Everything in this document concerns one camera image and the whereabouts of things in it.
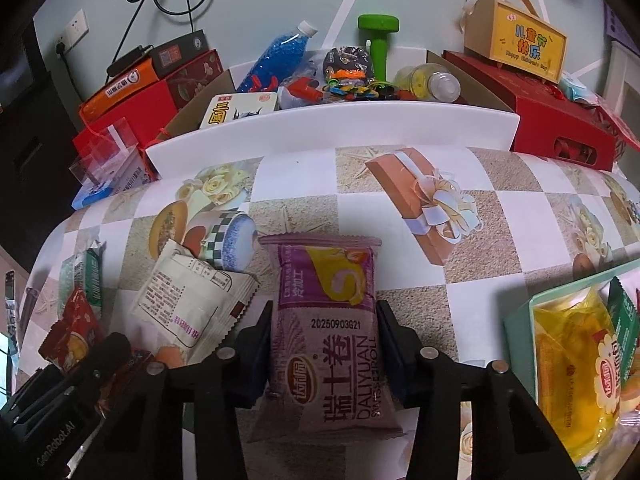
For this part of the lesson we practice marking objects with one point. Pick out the red patterned box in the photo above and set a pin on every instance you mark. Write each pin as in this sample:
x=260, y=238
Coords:
x=195, y=77

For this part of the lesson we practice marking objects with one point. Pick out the white tray with teal rim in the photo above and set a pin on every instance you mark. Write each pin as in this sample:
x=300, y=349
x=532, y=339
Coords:
x=520, y=320

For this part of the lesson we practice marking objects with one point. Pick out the white cardboard box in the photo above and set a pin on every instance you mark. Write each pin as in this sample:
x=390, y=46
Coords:
x=185, y=115

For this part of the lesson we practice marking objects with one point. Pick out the black power adapter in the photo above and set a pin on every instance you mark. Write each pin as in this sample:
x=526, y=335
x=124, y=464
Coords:
x=127, y=59

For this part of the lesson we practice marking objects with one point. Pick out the yellow white card box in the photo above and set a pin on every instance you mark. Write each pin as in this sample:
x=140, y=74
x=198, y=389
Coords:
x=235, y=110

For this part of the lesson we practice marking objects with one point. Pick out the purple swiss roll packet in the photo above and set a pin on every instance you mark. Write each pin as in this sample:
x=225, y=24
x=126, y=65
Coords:
x=325, y=350

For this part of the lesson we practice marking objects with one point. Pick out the orange box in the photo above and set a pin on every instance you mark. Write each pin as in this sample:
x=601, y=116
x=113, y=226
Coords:
x=120, y=87

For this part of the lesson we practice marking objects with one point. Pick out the red printed bag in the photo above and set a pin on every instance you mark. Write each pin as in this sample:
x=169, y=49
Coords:
x=620, y=125

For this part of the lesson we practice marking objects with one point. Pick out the green dumbbell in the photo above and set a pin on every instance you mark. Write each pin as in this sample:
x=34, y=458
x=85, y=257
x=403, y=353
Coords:
x=380, y=25

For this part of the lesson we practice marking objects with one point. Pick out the purple wall poster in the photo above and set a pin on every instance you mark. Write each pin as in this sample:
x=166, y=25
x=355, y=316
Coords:
x=620, y=25

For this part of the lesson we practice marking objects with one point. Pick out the white wall socket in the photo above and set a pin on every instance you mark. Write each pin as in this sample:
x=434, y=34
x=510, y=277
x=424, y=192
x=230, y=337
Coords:
x=72, y=27

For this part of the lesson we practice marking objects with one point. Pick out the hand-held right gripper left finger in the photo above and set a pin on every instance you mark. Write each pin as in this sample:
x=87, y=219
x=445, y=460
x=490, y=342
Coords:
x=257, y=360

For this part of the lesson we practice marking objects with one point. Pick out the green white snack packet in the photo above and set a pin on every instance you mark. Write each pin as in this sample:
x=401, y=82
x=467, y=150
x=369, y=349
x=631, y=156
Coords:
x=87, y=280

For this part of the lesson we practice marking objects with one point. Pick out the blue packet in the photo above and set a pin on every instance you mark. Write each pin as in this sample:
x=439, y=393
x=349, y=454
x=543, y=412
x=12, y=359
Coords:
x=90, y=195

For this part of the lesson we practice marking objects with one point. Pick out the red toy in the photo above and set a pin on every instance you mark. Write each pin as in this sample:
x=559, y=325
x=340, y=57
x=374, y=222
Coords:
x=302, y=89

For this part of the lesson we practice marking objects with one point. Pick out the pile of colourful clips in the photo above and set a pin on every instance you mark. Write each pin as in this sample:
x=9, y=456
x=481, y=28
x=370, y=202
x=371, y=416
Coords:
x=360, y=91

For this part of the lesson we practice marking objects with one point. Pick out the dark flat box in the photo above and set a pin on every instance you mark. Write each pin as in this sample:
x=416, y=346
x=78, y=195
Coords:
x=177, y=52

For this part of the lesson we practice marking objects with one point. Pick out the printed checkered tablecloth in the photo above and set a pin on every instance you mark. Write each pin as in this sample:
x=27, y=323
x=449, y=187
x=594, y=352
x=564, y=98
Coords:
x=500, y=210

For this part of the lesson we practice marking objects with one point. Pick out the orange yellow snack packet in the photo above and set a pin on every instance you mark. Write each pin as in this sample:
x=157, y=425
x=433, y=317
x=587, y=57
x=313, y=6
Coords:
x=190, y=305

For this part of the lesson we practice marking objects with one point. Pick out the white cabinet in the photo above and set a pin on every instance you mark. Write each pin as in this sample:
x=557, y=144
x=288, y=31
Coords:
x=622, y=75

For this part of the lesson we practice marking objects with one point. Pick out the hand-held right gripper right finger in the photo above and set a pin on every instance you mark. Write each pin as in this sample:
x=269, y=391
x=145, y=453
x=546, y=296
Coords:
x=395, y=360

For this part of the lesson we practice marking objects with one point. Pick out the white board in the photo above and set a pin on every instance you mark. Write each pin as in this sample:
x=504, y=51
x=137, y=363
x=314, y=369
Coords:
x=325, y=127

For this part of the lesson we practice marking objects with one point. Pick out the large red gift box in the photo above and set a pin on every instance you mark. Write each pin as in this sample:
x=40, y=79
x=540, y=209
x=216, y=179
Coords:
x=550, y=120

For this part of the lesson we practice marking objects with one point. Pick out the dark round toy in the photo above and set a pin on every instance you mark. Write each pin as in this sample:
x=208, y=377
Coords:
x=347, y=62

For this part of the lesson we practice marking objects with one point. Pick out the clear plastic box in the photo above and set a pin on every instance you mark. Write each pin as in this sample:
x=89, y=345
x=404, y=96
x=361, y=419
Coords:
x=105, y=150

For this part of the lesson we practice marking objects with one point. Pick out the light blue tissue pack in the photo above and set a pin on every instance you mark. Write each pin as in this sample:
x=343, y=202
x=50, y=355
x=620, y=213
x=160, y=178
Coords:
x=577, y=91

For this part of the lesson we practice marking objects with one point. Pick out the clear plastic jar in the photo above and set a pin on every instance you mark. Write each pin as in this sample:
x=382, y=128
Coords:
x=430, y=82

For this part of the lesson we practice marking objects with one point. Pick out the bottle of blue beads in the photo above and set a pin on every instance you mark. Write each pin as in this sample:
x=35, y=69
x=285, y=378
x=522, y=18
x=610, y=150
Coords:
x=280, y=52

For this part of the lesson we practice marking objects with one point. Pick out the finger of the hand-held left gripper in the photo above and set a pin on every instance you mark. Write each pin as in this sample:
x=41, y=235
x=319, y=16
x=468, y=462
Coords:
x=85, y=380

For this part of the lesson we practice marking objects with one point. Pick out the smartphone in clear case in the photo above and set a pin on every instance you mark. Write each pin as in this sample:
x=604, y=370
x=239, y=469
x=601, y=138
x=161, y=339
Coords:
x=11, y=290

